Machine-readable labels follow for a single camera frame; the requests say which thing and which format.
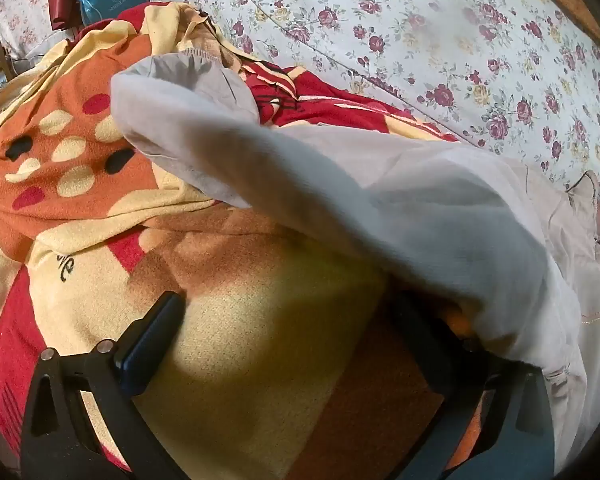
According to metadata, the floral bed sheet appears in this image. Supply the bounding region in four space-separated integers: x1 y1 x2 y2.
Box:
145 0 600 201

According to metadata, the light grey jacket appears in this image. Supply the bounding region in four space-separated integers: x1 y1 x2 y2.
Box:
109 51 600 461

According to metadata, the floral pillow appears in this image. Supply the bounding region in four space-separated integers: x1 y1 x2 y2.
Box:
0 0 81 64

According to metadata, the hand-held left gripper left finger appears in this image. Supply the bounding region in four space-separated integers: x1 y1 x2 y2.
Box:
20 291 187 480

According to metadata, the orange red printed blanket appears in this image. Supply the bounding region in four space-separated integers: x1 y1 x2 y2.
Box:
0 2 486 480

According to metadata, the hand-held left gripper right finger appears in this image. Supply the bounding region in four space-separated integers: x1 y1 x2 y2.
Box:
383 290 556 480

